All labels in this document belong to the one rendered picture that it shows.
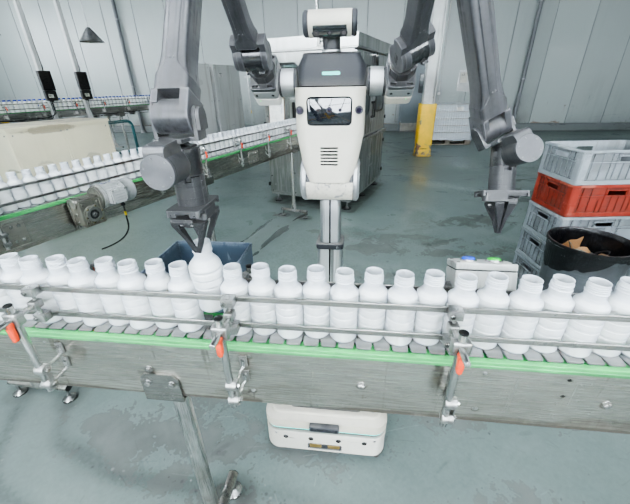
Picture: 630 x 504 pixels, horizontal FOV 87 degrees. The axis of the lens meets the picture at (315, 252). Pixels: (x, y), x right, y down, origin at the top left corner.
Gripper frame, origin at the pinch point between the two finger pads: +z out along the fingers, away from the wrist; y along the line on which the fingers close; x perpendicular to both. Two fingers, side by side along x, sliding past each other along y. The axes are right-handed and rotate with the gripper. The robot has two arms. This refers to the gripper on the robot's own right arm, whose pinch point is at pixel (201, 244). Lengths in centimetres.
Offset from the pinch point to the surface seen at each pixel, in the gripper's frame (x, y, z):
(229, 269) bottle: 4.9, -0.6, 6.0
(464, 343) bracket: 51, 11, 12
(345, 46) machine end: 17, -361, -64
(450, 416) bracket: 52, 11, 31
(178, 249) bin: -39, -55, 30
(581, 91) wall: 740, -1199, 9
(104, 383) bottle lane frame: -29.7, 5.7, 37.0
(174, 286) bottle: -6.3, 3.0, 8.6
